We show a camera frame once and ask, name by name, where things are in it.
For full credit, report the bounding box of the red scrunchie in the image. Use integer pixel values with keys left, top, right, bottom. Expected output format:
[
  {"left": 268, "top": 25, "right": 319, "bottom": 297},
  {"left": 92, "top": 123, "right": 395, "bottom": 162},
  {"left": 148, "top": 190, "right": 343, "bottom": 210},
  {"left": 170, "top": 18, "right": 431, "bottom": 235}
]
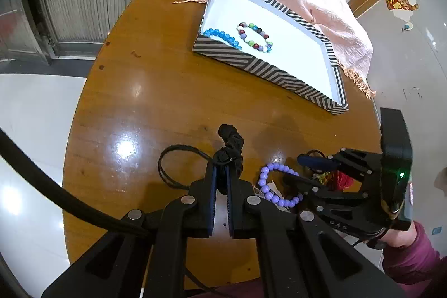
[{"left": 314, "top": 170, "right": 355, "bottom": 194}]

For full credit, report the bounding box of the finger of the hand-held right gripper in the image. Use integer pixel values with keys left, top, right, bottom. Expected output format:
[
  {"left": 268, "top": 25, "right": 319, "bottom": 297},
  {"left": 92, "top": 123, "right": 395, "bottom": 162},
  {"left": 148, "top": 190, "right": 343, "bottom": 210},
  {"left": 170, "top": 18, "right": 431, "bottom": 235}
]
[
  {"left": 298, "top": 147, "right": 384, "bottom": 194},
  {"left": 282, "top": 175, "right": 385, "bottom": 240}
]

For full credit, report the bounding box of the black scrunchie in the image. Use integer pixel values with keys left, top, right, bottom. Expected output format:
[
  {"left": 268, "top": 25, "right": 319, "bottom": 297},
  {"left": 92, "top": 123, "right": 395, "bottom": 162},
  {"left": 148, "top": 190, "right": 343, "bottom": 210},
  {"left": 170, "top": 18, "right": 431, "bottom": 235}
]
[{"left": 212, "top": 123, "right": 245, "bottom": 196}]

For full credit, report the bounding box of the thick black cable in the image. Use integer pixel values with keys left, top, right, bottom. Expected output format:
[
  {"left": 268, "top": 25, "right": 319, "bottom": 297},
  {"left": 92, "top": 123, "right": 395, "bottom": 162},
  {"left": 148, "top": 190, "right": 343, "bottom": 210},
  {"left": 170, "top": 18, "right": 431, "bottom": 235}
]
[{"left": 0, "top": 128, "right": 154, "bottom": 237}]

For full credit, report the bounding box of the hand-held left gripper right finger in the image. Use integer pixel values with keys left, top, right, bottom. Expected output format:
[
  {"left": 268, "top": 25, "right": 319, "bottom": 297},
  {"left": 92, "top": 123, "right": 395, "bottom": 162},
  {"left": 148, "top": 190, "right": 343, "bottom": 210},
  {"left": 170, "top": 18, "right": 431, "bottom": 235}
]
[{"left": 225, "top": 165, "right": 407, "bottom": 298}]

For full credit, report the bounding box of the thin black hair tie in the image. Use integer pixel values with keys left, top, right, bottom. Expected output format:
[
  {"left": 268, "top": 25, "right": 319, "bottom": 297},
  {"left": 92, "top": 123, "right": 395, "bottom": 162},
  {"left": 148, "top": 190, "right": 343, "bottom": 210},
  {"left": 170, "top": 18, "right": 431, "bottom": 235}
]
[{"left": 158, "top": 144, "right": 213, "bottom": 189}]

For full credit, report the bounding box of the person's right forearm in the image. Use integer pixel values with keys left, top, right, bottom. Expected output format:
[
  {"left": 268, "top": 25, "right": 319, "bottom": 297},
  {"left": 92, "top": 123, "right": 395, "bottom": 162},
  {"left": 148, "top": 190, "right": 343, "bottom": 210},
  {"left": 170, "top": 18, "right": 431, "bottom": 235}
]
[{"left": 382, "top": 220, "right": 445, "bottom": 298}]

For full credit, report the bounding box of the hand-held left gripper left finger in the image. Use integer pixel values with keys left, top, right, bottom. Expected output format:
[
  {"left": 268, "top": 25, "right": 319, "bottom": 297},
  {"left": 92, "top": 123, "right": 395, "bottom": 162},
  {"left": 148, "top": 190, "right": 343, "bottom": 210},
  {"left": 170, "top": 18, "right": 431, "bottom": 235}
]
[{"left": 42, "top": 163, "right": 219, "bottom": 298}]

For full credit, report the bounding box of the purple bead bracelet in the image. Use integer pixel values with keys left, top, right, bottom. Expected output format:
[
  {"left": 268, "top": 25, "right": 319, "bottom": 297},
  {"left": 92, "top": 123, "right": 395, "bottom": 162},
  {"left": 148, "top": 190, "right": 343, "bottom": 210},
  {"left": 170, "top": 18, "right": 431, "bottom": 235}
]
[{"left": 258, "top": 163, "right": 304, "bottom": 208}]

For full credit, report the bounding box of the blue bead bracelet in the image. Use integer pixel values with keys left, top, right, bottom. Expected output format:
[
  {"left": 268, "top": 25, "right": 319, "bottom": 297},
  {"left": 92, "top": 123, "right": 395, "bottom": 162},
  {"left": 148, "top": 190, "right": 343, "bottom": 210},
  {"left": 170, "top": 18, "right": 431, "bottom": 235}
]
[{"left": 203, "top": 28, "right": 242, "bottom": 51}]

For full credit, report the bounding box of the multicoloured bead bracelet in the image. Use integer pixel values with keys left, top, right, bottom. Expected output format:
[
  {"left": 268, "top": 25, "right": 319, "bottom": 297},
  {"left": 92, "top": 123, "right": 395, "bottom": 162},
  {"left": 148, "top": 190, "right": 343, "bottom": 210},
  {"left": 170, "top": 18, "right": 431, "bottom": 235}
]
[{"left": 237, "top": 22, "right": 274, "bottom": 53}]

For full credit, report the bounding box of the red and yellow wall sticker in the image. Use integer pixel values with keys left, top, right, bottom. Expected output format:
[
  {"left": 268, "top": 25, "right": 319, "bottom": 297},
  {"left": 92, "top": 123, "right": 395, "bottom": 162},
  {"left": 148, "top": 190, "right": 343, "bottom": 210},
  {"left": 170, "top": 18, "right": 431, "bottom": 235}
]
[{"left": 385, "top": 0, "right": 421, "bottom": 21}]

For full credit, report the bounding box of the black and white striped box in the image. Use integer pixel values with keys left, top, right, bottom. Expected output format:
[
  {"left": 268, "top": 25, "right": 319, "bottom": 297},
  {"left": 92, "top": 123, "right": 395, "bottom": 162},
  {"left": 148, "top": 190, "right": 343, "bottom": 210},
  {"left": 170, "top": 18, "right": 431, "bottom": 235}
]
[{"left": 193, "top": 0, "right": 349, "bottom": 116}]

